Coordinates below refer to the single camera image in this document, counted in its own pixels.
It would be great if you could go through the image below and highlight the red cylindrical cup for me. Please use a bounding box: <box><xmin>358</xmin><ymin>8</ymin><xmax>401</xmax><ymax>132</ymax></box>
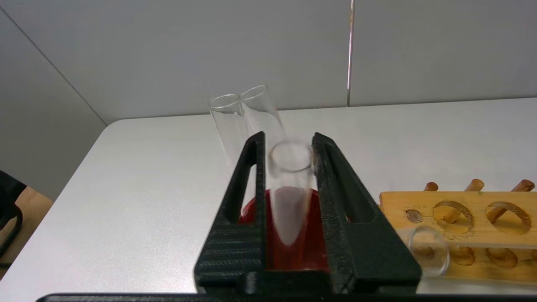
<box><xmin>238</xmin><ymin>187</ymin><xmax>352</xmax><ymax>272</ymax></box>

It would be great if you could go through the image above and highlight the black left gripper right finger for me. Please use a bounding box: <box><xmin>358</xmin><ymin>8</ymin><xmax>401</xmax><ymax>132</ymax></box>
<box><xmin>312</xmin><ymin>132</ymin><xmax>422</xmax><ymax>294</ymax></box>

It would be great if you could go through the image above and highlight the empty clear test tube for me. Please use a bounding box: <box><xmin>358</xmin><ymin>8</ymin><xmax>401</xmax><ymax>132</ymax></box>
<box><xmin>209</xmin><ymin>94</ymin><xmax>250</xmax><ymax>185</ymax></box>
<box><xmin>240</xmin><ymin>85</ymin><xmax>288</xmax><ymax>147</ymax></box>

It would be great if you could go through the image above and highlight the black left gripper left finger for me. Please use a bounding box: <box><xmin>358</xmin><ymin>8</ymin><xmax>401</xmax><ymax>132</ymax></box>
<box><xmin>195</xmin><ymin>131</ymin><xmax>268</xmax><ymax>294</ymax></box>

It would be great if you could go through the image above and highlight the wooden test tube rack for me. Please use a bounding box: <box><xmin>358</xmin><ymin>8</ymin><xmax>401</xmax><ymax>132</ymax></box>
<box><xmin>379</xmin><ymin>178</ymin><xmax>537</xmax><ymax>286</ymax></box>

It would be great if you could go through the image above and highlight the test tube with blue pigment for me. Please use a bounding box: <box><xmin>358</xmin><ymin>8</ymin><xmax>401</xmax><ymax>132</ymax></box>
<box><xmin>408</xmin><ymin>226</ymin><xmax>451</xmax><ymax>278</ymax></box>

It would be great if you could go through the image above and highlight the test tube with red pigment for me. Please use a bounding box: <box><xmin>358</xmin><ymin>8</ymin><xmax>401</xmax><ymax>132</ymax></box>
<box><xmin>268</xmin><ymin>141</ymin><xmax>316</xmax><ymax>247</ymax></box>

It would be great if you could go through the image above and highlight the black office chair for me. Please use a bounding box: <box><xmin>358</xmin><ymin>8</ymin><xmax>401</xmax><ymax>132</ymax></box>
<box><xmin>0</xmin><ymin>170</ymin><xmax>26</xmax><ymax>257</ymax></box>

